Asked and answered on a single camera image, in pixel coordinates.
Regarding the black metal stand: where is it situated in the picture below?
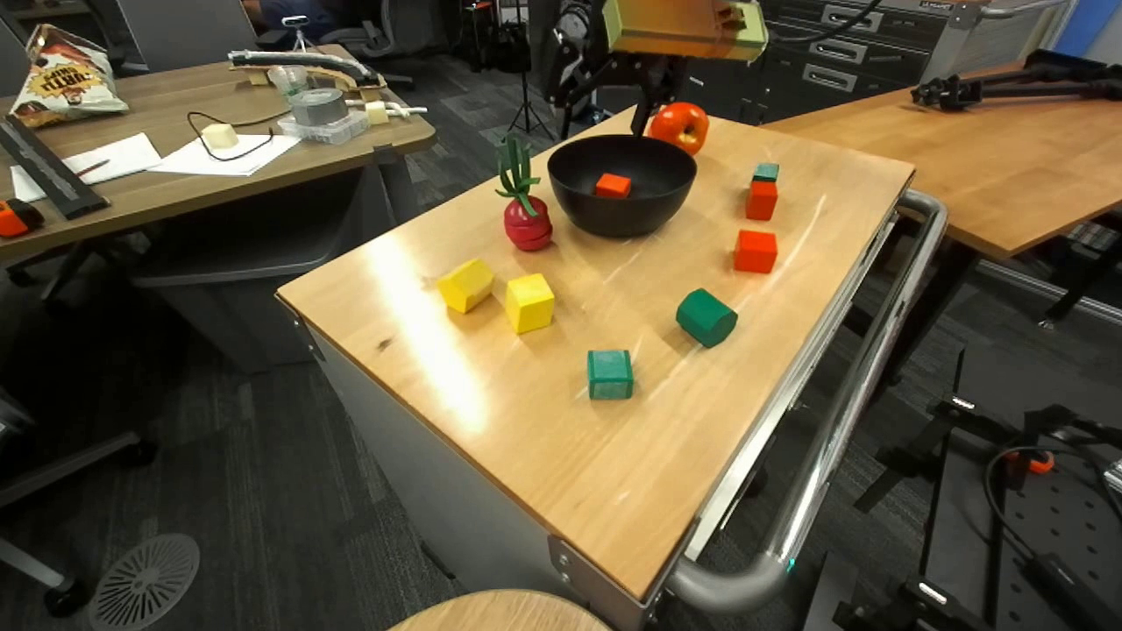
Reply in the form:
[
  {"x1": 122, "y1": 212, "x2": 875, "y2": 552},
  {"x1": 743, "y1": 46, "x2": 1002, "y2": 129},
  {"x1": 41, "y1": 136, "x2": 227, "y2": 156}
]
[{"x1": 835, "y1": 347, "x2": 1122, "y2": 631}]

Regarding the black standing tripod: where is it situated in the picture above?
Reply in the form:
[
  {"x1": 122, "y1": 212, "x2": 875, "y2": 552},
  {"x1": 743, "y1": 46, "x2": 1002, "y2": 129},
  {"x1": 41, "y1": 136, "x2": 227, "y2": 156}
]
[{"x1": 500, "y1": 0, "x2": 561, "y2": 149}]

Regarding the brown office table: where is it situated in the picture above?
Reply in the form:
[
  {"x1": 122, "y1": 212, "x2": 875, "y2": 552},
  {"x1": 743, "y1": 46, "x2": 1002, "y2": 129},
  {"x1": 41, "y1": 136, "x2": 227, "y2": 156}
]
[{"x1": 0, "y1": 56, "x2": 440, "y2": 271}]

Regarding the orange black hand tool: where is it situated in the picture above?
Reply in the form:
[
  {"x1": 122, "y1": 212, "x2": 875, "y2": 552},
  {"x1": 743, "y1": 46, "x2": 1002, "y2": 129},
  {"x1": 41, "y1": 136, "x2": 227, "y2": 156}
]
[{"x1": 0, "y1": 195, "x2": 48, "y2": 245}]

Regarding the round wooden stool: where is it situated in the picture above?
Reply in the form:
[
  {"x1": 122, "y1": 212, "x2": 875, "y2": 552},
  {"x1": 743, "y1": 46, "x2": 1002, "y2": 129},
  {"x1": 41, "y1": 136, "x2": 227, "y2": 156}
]
[{"x1": 387, "y1": 586, "x2": 613, "y2": 631}]

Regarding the black bowl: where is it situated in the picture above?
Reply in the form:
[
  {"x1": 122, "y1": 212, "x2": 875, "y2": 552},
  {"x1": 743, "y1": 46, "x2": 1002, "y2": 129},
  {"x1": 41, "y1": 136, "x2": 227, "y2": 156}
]
[{"x1": 543, "y1": 133, "x2": 701, "y2": 241}]

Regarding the black office chair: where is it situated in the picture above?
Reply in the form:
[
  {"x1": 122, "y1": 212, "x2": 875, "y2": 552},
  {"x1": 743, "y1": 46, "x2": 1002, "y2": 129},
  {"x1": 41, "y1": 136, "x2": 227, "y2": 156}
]
[{"x1": 0, "y1": 377, "x2": 157, "y2": 612}]

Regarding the black white curved hose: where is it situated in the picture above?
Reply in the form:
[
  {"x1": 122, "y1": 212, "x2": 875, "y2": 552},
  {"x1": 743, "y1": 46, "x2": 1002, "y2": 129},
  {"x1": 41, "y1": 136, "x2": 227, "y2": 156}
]
[{"x1": 226, "y1": 43, "x2": 393, "y2": 95}]

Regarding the black drawer cabinet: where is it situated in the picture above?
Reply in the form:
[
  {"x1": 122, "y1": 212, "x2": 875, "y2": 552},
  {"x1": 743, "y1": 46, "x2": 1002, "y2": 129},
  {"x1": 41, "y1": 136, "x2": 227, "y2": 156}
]
[{"x1": 677, "y1": 0, "x2": 1063, "y2": 129}]

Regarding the orange wooden block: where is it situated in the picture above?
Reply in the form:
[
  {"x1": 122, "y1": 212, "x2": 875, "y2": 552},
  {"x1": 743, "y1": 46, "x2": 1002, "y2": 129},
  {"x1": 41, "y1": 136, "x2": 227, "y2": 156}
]
[
  {"x1": 743, "y1": 177, "x2": 782, "y2": 225},
  {"x1": 733, "y1": 225, "x2": 782, "y2": 275},
  {"x1": 594, "y1": 169, "x2": 635, "y2": 202}
]

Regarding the grey office chair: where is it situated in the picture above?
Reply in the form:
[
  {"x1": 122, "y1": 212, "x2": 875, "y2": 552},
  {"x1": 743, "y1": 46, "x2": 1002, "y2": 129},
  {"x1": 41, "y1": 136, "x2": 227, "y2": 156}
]
[{"x1": 108, "y1": 0, "x2": 263, "y2": 73}]

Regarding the yellow wooden block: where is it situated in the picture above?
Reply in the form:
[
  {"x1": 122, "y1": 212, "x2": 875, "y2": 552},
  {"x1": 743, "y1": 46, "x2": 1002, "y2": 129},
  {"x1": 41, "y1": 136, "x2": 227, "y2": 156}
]
[
  {"x1": 503, "y1": 271, "x2": 561, "y2": 341},
  {"x1": 440, "y1": 257, "x2": 503, "y2": 317}
]

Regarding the clear plastic container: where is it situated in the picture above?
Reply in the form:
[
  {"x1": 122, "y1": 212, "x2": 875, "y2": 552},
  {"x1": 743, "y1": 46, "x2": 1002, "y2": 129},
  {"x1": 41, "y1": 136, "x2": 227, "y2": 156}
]
[{"x1": 274, "y1": 103, "x2": 378, "y2": 148}]

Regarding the white power adapter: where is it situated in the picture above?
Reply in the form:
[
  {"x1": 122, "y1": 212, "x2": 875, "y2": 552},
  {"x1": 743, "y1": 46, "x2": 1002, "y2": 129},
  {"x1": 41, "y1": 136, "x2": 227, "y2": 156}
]
[{"x1": 357, "y1": 95, "x2": 432, "y2": 126}]

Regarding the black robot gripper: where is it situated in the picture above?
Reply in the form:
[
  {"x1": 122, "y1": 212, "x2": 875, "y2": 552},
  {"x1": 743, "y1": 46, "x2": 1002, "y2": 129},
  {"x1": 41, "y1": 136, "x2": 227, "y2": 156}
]
[{"x1": 611, "y1": 47, "x2": 696, "y2": 139}]

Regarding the chrome cart handle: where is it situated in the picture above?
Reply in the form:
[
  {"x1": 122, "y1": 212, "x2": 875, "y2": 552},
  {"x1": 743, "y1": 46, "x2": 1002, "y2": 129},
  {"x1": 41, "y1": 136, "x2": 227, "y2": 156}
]
[{"x1": 664, "y1": 189, "x2": 950, "y2": 618}]

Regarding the steel tool cart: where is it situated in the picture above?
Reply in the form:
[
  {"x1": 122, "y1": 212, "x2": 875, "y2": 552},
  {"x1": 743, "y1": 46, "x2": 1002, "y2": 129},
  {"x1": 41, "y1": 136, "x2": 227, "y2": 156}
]
[{"x1": 295, "y1": 189, "x2": 927, "y2": 631}]

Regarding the light wooden table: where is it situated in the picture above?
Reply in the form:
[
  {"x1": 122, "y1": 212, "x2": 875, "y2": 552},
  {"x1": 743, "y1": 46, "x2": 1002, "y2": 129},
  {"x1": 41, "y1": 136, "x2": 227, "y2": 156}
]
[{"x1": 766, "y1": 59, "x2": 1122, "y2": 262}]

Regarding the grey round perforated disc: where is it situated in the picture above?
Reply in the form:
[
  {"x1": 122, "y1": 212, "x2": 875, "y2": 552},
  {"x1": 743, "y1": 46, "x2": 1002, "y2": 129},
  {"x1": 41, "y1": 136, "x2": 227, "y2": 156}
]
[{"x1": 83, "y1": 528, "x2": 206, "y2": 631}]

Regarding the small white cabled device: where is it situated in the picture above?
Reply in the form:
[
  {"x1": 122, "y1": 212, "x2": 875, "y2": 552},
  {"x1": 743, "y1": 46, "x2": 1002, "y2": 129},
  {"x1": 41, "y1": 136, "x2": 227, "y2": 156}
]
[{"x1": 197, "y1": 117, "x2": 246, "y2": 154}]

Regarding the orange clamp handle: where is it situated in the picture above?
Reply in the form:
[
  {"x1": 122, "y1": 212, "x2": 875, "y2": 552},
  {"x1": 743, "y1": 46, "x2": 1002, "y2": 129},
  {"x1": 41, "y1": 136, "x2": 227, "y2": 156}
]
[{"x1": 1001, "y1": 445, "x2": 1063, "y2": 483}]

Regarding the black folded tripod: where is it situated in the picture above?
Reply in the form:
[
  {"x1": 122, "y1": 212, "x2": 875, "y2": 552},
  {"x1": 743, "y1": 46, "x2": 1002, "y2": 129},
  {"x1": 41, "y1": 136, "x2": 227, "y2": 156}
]
[{"x1": 909, "y1": 47, "x2": 1122, "y2": 114}]

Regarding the white paper sheet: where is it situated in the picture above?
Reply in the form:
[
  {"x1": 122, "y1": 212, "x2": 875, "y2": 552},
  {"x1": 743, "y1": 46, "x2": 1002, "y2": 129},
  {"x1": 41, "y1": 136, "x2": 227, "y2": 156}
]
[
  {"x1": 7, "y1": 129, "x2": 164, "y2": 205},
  {"x1": 149, "y1": 129, "x2": 306, "y2": 182}
]

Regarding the long black bar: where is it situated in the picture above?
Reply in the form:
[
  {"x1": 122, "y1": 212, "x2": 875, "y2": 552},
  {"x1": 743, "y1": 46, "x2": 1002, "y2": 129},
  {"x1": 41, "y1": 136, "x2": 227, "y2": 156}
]
[{"x1": 0, "y1": 112, "x2": 112, "y2": 225}]

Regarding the blue panel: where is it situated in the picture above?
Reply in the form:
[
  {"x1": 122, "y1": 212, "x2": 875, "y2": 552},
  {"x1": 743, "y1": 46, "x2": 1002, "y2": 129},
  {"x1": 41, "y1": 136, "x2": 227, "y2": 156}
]
[{"x1": 1042, "y1": 0, "x2": 1122, "y2": 67}]

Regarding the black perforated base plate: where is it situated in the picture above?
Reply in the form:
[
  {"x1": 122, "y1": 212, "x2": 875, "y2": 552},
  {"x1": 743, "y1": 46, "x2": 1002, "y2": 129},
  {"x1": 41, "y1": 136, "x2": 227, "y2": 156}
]
[{"x1": 986, "y1": 467, "x2": 1122, "y2": 631}]

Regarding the chips bag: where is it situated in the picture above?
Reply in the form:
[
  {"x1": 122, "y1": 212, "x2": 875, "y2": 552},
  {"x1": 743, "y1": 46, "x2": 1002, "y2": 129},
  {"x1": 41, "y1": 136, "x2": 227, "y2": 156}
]
[{"x1": 7, "y1": 20, "x2": 134, "y2": 121}]

